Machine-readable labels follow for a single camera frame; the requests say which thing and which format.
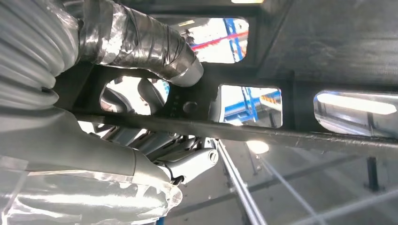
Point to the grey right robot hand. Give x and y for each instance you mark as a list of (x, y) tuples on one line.
[(77, 155)]

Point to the blue wheeled shelf rack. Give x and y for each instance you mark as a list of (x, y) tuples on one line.
[(245, 108)]

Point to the blue metal shelf rack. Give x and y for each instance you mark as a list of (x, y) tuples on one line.
[(231, 34)]

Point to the silver metal bar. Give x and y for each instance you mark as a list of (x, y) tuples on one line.
[(239, 186)]

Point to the white car with red stripe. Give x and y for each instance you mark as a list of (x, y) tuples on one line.
[(211, 52)]

